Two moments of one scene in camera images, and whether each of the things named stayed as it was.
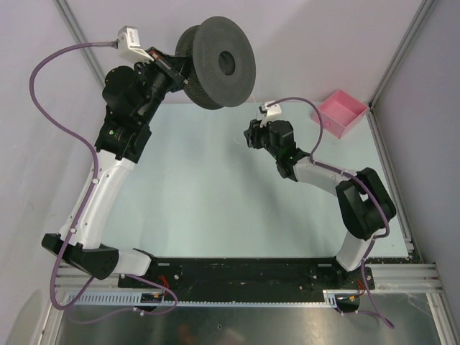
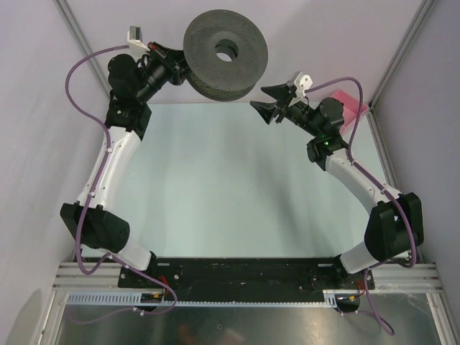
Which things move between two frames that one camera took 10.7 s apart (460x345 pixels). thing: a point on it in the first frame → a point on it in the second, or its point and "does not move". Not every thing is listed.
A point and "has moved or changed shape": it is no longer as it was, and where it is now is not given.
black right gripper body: x=260 y=136 → x=283 y=108
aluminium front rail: x=422 y=277 does not move
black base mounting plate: x=320 y=272 does not move
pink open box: x=340 y=112 does not move
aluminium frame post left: x=79 y=38 does not move
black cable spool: x=223 y=62 has moved or changed shape
